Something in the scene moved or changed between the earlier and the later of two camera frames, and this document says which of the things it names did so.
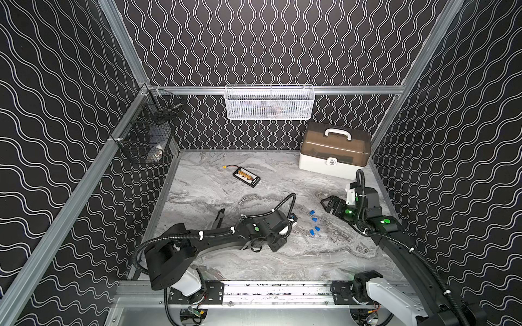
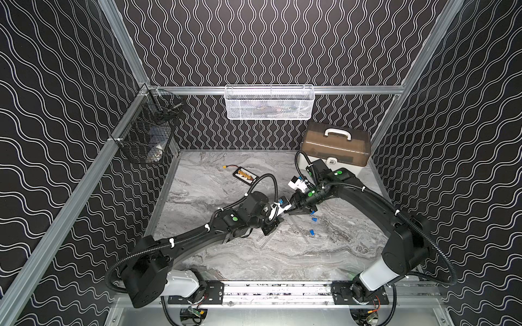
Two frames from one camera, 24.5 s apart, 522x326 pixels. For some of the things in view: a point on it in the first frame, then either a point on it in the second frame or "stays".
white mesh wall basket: (270, 102) stays
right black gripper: (339, 202) -> (298, 204)
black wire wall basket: (145, 135) stays
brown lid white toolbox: (334, 151) stays
